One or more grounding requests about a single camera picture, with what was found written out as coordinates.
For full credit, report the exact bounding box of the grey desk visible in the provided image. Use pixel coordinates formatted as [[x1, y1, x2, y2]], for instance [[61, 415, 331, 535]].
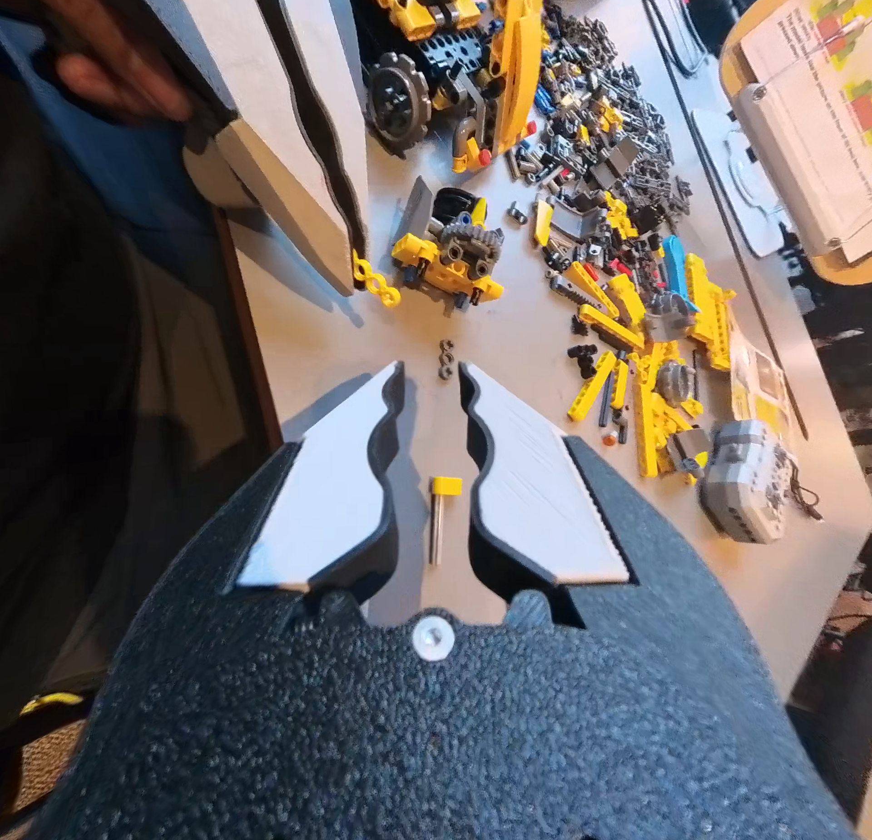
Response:
[[218, 0, 872, 705]]

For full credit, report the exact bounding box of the yellow holed beam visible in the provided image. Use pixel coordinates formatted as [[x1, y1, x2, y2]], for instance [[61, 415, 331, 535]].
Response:
[[352, 249, 403, 308]]

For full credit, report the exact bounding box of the sticker sheet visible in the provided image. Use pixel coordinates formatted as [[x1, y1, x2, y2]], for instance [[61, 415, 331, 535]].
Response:
[[729, 322, 795, 440]]

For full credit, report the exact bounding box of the person's left hand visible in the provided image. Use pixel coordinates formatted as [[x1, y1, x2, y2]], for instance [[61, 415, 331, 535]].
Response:
[[0, 0, 195, 125]]

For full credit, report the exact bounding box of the spread of yellow beams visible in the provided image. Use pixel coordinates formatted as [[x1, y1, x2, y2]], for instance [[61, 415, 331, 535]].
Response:
[[545, 261, 716, 481]]

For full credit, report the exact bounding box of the white stand base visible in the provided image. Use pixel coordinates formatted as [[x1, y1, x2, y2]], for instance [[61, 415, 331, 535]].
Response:
[[691, 107, 793, 259]]

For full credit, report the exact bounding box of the grey battery box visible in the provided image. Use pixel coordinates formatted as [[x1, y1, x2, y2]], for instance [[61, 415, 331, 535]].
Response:
[[700, 419, 799, 545]]

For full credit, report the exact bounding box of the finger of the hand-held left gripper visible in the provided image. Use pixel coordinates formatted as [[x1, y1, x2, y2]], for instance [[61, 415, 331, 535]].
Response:
[[165, 0, 357, 298], [281, 0, 372, 263]]

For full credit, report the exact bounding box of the stack of yellow panels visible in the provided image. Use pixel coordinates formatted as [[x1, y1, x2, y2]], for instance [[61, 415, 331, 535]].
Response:
[[684, 254, 738, 371]]

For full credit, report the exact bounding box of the yellow brick vehicle model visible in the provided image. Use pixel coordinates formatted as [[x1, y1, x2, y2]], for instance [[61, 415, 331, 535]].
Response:
[[351, 0, 554, 174]]

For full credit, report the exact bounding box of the pile of grey track links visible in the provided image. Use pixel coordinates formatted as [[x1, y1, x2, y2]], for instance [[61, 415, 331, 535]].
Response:
[[545, 2, 692, 241]]

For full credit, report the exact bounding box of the blue brick separator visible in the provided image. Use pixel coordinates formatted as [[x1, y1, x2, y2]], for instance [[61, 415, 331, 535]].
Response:
[[661, 235, 702, 313]]

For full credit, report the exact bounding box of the black connector cluster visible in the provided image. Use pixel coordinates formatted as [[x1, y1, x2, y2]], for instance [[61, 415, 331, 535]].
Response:
[[567, 315, 600, 382]]

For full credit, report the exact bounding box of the black power cable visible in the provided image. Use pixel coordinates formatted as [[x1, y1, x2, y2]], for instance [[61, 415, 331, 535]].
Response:
[[627, 0, 711, 75]]

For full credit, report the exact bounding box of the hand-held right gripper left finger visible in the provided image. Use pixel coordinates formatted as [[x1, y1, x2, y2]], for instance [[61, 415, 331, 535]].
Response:
[[235, 361, 407, 593]]

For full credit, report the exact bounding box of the person's dark clothing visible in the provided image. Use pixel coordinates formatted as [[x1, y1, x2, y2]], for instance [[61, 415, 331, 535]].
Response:
[[0, 15, 283, 725]]

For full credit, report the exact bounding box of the thin black cable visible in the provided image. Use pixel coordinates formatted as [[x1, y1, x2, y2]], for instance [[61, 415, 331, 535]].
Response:
[[787, 472, 823, 522]]

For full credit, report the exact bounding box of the yellow brick wheel subassembly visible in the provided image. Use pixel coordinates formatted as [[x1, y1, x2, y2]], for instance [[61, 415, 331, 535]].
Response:
[[390, 175, 507, 313]]

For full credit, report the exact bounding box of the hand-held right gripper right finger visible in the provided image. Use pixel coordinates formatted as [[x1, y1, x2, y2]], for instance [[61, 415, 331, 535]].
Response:
[[458, 362, 631, 588]]

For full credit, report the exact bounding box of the black office chair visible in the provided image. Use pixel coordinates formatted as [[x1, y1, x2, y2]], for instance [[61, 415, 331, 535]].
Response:
[[0, 690, 93, 824]]

